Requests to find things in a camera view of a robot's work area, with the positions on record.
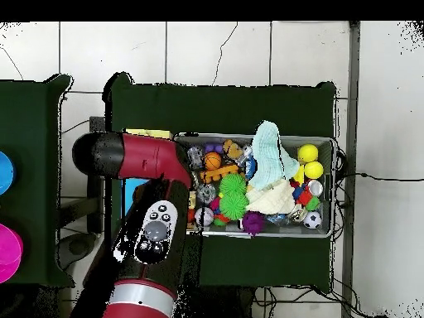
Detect dark green table cloth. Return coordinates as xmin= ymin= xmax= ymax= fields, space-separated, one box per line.
xmin=104 ymin=72 xmax=337 ymax=292
xmin=0 ymin=74 xmax=75 ymax=287

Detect yellow tennis ball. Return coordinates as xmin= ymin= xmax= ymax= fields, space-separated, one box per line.
xmin=303 ymin=160 xmax=325 ymax=180

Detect shallow clear mesh bin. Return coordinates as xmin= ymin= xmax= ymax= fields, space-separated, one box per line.
xmin=175 ymin=132 xmax=335 ymax=239

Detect purple rubber toy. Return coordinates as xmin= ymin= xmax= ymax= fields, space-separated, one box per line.
xmin=241 ymin=211 xmax=266 ymax=236

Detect magenta round disc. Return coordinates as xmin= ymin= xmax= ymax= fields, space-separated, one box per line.
xmin=0 ymin=223 xmax=24 ymax=284

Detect black floor cable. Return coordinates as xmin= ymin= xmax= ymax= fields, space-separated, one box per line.
xmin=334 ymin=171 xmax=424 ymax=182

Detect cream waffle cloth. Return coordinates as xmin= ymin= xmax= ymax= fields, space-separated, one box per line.
xmin=245 ymin=178 xmax=296 ymax=215

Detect white toy baseball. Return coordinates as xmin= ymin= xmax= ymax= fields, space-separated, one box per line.
xmin=195 ymin=207 xmax=215 ymax=228

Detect long grey strip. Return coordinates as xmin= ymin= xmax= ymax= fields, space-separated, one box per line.
xmin=342 ymin=21 xmax=361 ymax=318

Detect wooden box three holes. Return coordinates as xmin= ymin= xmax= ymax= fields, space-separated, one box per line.
xmin=120 ymin=128 xmax=174 ymax=219

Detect mint waffle cloth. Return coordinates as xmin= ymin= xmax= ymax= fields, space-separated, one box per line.
xmin=248 ymin=120 xmax=301 ymax=191

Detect green spiky rubber ball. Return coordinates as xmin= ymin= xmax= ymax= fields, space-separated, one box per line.
xmin=219 ymin=191 xmax=249 ymax=221

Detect small red soda can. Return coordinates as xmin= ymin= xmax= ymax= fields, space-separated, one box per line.
xmin=306 ymin=179 xmax=324 ymax=197

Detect smooth yellow ball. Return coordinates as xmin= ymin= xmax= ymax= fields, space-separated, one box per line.
xmin=296 ymin=142 xmax=320 ymax=164

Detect small soccer ball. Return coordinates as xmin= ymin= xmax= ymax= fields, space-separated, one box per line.
xmin=302 ymin=210 xmax=323 ymax=230

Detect blue round disc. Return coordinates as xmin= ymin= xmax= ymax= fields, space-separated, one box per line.
xmin=0 ymin=150 xmax=16 ymax=196

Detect orange toy basketball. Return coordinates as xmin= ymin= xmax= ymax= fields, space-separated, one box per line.
xmin=203 ymin=151 xmax=222 ymax=171

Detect orange plastic toy tray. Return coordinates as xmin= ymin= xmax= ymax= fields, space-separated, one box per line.
xmin=200 ymin=164 xmax=240 ymax=184

